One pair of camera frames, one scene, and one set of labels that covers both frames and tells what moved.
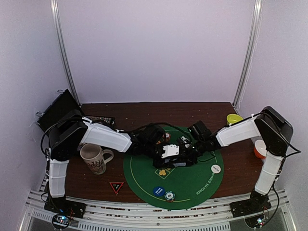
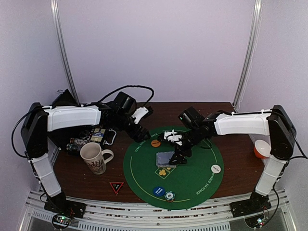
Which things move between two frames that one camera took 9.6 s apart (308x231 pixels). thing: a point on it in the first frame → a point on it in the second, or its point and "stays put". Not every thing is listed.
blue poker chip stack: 169,196 stays put
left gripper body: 151,148 → 121,122
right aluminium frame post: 252,51 stays put
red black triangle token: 116,186 stays put
